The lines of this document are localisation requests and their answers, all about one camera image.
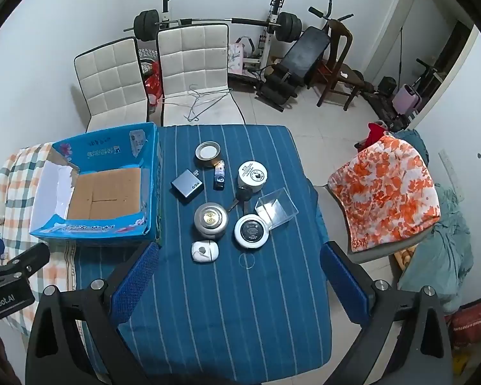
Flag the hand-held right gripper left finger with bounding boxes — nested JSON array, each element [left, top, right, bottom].
[[25, 242, 161, 385]]

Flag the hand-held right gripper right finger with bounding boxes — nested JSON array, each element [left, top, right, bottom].
[[320, 241, 453, 385]]

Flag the small white jar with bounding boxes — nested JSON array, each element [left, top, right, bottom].
[[191, 240, 219, 264]]

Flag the blue cardboard box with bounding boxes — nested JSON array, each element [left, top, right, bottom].
[[29, 122, 164, 247]]

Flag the silver round tin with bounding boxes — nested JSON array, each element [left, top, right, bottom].
[[193, 201, 229, 241]]

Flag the clear plastic box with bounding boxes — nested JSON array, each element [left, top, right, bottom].
[[255, 188, 298, 229]]

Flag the white jar with black lid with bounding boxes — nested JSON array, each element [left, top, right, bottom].
[[233, 214, 271, 248]]

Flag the grey charger block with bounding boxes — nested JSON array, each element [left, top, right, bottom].
[[170, 169, 203, 200]]

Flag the black key bunch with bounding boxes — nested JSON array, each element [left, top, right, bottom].
[[224, 190, 251, 215]]

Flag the white jar with printed lid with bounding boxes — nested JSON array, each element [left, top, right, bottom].
[[236, 161, 268, 193]]

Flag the grey chair seat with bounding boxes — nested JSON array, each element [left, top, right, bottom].
[[347, 228, 429, 265]]

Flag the orange plaid cloth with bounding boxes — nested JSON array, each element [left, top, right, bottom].
[[0, 142, 85, 338]]

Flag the blue striped tablecloth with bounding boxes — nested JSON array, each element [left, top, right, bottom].
[[74, 124, 333, 385]]

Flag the orange floral cushion cover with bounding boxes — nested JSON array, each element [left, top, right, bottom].
[[329, 134, 442, 253]]

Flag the teal blanket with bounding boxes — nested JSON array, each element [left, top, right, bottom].
[[397, 128, 474, 313]]

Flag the red paper bag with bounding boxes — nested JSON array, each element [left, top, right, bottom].
[[445, 303, 481, 349]]

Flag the red cloth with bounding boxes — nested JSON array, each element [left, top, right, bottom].
[[365, 122, 390, 147]]

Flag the clear ruler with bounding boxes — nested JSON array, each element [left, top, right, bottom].
[[439, 149, 463, 201]]

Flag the red plastic bag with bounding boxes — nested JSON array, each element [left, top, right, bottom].
[[144, 60, 163, 107]]

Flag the white padded chair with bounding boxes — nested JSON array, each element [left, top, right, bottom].
[[74, 37, 151, 133], [156, 23, 245, 127]]

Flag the brown wooden chair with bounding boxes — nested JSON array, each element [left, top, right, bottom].
[[316, 18, 363, 112]]

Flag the black weight bench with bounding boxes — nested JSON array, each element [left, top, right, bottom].
[[256, 26, 331, 113]]

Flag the thin dark pole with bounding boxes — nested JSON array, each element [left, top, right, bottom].
[[397, 26, 404, 89]]

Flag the pink bag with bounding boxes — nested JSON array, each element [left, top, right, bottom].
[[228, 36, 255, 75]]

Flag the black barbell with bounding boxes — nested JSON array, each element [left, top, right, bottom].
[[123, 8, 303, 45]]

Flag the white barbell rack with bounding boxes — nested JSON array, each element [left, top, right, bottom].
[[160, 0, 287, 71]]

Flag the white wire hanger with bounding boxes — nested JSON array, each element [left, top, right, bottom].
[[160, 88, 229, 108]]

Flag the blue wire hanger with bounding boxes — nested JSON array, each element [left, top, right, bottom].
[[184, 84, 231, 123]]

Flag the exercise machine handlebars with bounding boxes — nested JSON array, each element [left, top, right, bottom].
[[308, 0, 353, 22]]

